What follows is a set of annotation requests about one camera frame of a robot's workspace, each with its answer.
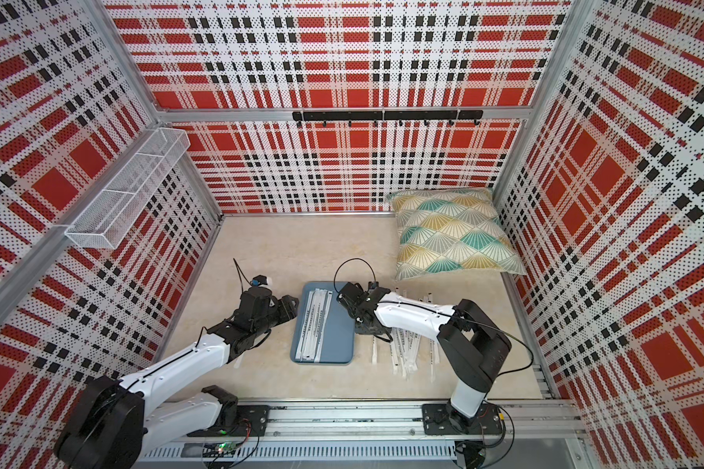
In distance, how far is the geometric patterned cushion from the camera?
3.03 feet

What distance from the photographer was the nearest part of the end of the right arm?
2.06 feet

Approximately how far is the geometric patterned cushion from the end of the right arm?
204 millimetres
